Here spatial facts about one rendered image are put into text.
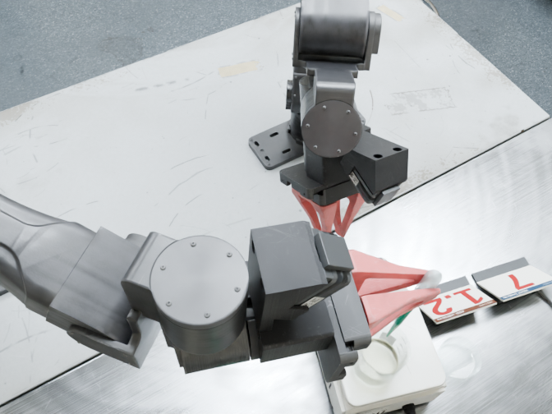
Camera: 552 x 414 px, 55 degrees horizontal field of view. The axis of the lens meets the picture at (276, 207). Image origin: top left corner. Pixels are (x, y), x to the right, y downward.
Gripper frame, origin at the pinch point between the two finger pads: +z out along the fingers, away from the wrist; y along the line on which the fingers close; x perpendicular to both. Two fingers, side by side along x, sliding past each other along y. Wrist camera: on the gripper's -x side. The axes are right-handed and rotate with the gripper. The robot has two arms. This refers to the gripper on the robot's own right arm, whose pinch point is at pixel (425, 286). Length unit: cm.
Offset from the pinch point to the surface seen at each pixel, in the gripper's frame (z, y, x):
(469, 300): 18.5, 6.0, 28.0
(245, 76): -2, 56, 33
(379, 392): 0.7, -3.7, 22.4
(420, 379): 5.7, -3.4, 22.2
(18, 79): -73, 161, 129
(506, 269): 27.1, 10.0, 30.1
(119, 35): -31, 179, 128
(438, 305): 14.4, 6.5, 29.0
